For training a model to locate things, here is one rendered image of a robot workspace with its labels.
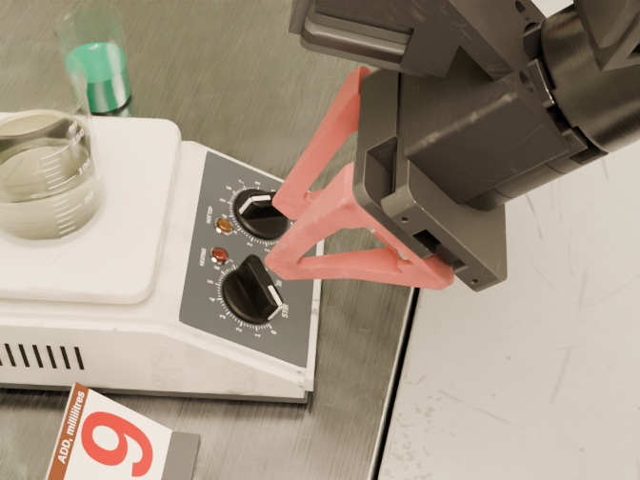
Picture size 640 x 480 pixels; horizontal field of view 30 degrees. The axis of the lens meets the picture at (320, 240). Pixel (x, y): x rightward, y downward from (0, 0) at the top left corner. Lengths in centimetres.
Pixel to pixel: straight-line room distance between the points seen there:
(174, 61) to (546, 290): 30
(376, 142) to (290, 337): 18
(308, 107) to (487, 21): 36
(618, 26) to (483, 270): 13
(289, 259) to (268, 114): 27
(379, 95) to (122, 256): 17
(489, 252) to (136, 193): 21
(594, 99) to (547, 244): 28
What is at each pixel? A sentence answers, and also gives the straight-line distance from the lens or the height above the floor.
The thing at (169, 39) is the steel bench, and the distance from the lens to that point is 83.
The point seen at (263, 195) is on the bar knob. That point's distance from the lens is 63.
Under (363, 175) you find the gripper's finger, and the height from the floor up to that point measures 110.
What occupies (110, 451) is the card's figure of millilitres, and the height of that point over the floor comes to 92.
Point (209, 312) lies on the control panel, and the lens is 60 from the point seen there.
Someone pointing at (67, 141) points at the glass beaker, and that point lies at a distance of 55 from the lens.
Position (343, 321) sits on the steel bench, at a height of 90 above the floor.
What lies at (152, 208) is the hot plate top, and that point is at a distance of 61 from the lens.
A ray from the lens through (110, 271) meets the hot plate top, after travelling 58.
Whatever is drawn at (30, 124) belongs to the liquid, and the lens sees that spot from 60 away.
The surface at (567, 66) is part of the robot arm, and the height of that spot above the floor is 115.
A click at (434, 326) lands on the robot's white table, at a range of 67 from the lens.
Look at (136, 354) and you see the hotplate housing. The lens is 60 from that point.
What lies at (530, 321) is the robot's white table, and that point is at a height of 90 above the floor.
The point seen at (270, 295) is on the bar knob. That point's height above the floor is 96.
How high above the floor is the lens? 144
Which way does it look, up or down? 50 degrees down
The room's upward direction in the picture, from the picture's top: straight up
